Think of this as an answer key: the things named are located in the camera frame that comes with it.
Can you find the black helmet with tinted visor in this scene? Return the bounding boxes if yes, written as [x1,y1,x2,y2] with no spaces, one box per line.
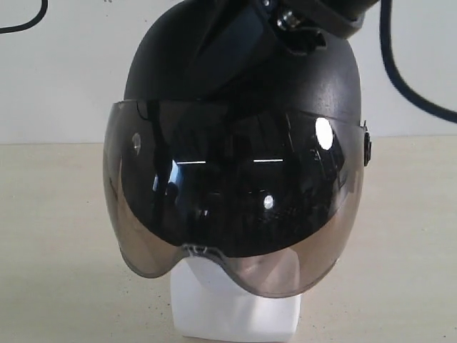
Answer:
[103,1,370,298]

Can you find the white mannequin head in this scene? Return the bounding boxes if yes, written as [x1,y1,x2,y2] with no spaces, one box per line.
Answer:
[170,257,301,342]

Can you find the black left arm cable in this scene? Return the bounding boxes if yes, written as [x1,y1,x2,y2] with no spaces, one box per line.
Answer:
[0,0,49,35]

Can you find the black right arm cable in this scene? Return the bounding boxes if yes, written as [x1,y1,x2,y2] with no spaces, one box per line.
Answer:
[378,0,457,125]

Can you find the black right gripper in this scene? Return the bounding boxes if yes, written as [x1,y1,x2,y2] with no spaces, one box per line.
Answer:
[203,1,378,102]

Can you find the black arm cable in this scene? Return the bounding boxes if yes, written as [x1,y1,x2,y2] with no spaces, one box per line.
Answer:
[0,0,49,35]
[378,0,457,125]

